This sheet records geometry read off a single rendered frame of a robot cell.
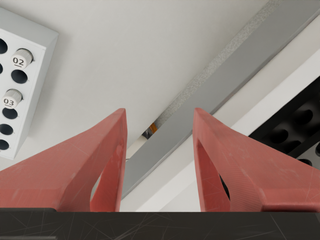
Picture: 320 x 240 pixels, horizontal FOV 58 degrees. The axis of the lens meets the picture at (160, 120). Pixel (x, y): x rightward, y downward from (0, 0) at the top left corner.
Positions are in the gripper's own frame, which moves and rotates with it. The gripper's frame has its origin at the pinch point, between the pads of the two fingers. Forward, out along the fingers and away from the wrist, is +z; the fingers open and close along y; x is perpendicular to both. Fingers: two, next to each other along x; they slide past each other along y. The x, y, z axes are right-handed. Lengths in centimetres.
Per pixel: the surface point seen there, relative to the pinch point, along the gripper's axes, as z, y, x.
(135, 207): 1.8, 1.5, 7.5
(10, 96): 9.8, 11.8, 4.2
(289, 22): 5.4, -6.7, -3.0
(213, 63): 90, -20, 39
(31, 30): 13.0, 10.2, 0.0
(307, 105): 4.4, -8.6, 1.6
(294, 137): 4.3, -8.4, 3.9
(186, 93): 90, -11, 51
